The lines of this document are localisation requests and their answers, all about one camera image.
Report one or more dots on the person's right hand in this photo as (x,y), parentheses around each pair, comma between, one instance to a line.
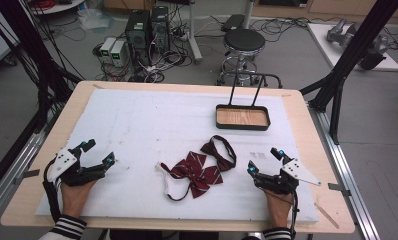
(278,208)

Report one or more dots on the computer towers on floor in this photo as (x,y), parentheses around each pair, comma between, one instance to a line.
(160,66)

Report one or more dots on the white floor board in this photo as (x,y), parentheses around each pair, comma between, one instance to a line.
(323,40)

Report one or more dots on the striped dark red bow tie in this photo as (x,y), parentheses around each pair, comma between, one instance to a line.
(195,173)

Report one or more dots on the white foam mat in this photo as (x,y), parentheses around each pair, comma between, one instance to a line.
(147,133)

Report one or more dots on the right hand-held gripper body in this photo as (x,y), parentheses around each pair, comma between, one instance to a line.
(300,172)

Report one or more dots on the thin wooden stick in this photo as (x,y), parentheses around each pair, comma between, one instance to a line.
(327,215)

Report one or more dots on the person's left hand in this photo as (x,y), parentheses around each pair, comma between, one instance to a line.
(75,198)

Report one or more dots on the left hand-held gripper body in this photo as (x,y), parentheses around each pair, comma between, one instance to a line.
(63,162)

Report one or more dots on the grey robot device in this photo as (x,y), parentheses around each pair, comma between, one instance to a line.
(373,50)

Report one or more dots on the black flat floor device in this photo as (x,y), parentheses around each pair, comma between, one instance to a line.
(233,22)

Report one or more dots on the black hanger stand wooden tray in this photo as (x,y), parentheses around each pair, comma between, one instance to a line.
(242,117)

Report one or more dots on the black round stool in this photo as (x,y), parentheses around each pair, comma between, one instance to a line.
(244,40)

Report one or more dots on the white power supply box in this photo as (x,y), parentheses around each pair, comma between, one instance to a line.
(118,53)
(107,48)

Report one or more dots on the plain dark red bow tie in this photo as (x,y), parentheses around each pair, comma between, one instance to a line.
(220,154)

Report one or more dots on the round white table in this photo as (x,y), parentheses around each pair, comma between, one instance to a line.
(58,6)

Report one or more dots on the black frame post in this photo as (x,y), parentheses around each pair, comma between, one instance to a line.
(357,46)
(27,43)

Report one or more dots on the grey metal table leg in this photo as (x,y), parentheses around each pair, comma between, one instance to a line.
(193,36)
(248,13)

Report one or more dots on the aluminium rail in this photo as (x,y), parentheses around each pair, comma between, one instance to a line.
(347,173)
(10,180)

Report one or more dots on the black computer tower green label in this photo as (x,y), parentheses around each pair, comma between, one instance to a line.
(137,36)

